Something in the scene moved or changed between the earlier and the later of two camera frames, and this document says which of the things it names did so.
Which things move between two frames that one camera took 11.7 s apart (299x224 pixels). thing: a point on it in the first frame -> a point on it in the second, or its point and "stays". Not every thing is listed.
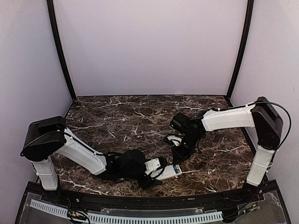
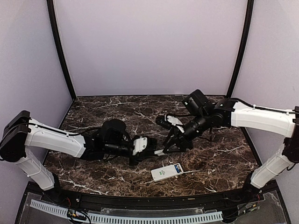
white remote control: (168, 171) stays
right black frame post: (248, 27) stays
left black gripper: (147, 184) -> (140, 156)
